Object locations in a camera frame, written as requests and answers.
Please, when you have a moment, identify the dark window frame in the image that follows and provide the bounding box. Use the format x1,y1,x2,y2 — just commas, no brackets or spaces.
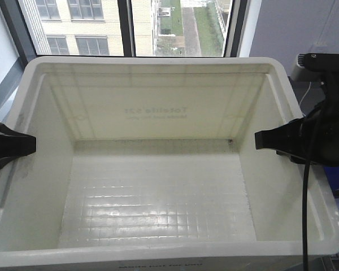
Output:
0,0,249,67

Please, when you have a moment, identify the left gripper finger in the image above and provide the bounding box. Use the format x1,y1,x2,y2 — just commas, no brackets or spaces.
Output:
0,123,36,170

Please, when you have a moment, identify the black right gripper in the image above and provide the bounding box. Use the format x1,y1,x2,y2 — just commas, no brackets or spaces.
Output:
254,100,339,167

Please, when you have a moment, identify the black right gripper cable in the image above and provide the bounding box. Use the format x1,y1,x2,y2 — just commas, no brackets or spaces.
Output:
301,112,317,271

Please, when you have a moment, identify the white plastic Totelife bin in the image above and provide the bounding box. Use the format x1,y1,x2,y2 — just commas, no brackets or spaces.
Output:
0,55,339,271

